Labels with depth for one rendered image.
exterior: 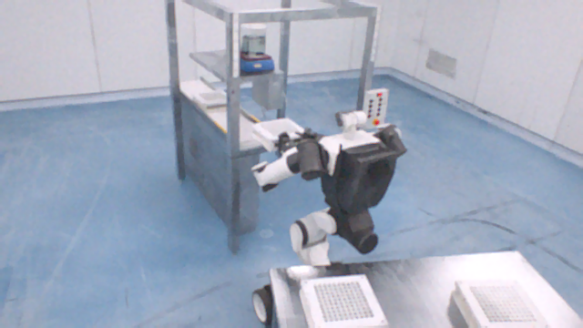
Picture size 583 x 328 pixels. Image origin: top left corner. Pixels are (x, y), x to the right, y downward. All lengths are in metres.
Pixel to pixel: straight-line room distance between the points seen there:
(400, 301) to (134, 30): 4.81
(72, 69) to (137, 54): 0.75
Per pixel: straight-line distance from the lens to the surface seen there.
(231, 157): 2.78
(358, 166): 1.86
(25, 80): 6.00
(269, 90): 2.80
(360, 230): 2.09
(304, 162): 1.87
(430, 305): 1.84
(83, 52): 5.92
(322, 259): 2.53
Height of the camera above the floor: 2.03
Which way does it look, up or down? 28 degrees down
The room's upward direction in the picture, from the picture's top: 3 degrees clockwise
